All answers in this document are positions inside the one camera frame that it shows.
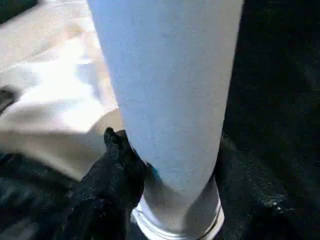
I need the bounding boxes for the black work mat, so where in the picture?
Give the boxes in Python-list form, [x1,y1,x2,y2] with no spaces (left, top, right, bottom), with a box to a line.
[0,0,320,240]

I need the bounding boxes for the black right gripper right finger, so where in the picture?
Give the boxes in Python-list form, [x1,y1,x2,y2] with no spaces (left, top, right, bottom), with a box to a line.
[212,134,313,240]

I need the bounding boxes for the white plastic table top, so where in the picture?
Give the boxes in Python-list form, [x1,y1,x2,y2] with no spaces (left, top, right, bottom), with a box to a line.
[0,0,226,240]

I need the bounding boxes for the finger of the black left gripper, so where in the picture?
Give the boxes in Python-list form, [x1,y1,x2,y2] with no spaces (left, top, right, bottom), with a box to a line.
[0,151,81,193]
[0,85,18,113]

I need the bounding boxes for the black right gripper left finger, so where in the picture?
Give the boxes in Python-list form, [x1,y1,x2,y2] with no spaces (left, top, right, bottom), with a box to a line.
[66,126,156,240]

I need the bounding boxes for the white plastic table leg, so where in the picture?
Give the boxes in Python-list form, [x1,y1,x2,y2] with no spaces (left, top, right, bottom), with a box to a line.
[86,0,245,237]

